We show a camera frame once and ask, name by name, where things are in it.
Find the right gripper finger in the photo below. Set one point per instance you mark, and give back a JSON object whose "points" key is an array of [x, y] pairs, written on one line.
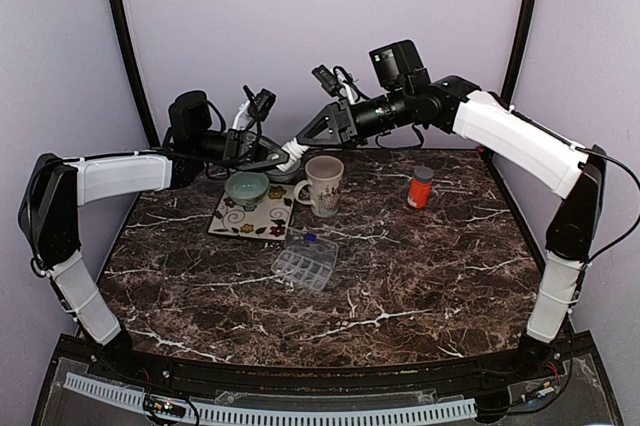
{"points": [[322, 124], [320, 142]]}

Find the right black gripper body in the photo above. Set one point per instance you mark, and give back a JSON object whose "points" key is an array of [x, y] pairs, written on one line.
{"points": [[347, 127]]}

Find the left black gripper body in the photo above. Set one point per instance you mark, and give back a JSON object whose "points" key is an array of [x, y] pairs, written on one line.
{"points": [[235, 143]]}

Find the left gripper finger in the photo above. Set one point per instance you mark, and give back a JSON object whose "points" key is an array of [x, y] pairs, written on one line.
{"points": [[269, 163], [265, 148]]}

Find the small white pill bottle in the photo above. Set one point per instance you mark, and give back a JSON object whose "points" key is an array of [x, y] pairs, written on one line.
{"points": [[295, 152]]}

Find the orange pill bottle grey cap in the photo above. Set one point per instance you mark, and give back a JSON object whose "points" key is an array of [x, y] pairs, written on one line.
{"points": [[420, 187]]}

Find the clear plastic pill organizer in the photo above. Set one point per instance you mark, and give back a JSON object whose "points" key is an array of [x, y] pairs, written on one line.
{"points": [[306, 260]]}

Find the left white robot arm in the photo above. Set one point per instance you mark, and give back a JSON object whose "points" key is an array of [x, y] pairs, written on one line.
{"points": [[198, 137]]}

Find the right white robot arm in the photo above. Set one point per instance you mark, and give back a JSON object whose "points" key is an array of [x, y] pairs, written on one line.
{"points": [[457, 106]]}

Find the blue striped ceramic bowl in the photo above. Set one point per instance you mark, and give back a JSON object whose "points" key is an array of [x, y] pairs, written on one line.
{"points": [[277, 176]]}

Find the cream ceramic mug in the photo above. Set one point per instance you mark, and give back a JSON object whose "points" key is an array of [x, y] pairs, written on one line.
{"points": [[321, 188]]}

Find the light green ceramic bowl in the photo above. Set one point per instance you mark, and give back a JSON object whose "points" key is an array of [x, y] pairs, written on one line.
{"points": [[246, 188]]}

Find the floral rectangular ceramic plate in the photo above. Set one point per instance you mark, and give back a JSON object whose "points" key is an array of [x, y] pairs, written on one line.
{"points": [[267, 221]]}

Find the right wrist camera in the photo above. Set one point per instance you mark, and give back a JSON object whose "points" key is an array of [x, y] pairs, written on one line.
{"points": [[339, 83]]}

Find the right black frame post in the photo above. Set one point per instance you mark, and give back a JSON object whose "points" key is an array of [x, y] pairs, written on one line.
{"points": [[519, 44]]}

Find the black frame post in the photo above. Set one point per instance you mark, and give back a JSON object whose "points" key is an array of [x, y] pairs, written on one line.
{"points": [[129, 59], [519, 44]]}

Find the left black frame post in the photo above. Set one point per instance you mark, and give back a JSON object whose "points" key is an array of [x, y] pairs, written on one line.
{"points": [[129, 59]]}

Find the black front rail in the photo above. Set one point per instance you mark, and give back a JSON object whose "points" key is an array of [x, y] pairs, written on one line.
{"points": [[483, 374]]}

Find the white slotted cable duct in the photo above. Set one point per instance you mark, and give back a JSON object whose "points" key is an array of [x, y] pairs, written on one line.
{"points": [[196, 412]]}

